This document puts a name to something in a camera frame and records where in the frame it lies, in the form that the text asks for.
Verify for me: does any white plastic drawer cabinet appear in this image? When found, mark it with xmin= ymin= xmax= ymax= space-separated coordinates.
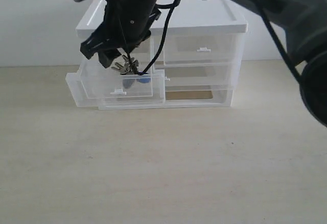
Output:
xmin=75 ymin=0 xmax=249 ymax=111

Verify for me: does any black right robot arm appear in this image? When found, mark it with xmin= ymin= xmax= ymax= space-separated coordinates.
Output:
xmin=74 ymin=0 xmax=326 ymax=125

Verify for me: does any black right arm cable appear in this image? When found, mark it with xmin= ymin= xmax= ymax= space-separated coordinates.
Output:
xmin=112 ymin=0 xmax=307 ymax=84

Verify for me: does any key bunch with blue tag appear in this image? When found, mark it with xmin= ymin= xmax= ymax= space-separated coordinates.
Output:
xmin=110 ymin=55 xmax=151 ymax=89

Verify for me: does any clear bottom wide drawer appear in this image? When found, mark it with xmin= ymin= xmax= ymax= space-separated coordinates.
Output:
xmin=98 ymin=89 xmax=234 ymax=110

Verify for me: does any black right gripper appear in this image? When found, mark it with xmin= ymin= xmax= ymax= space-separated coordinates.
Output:
xmin=80 ymin=0 xmax=157 ymax=69

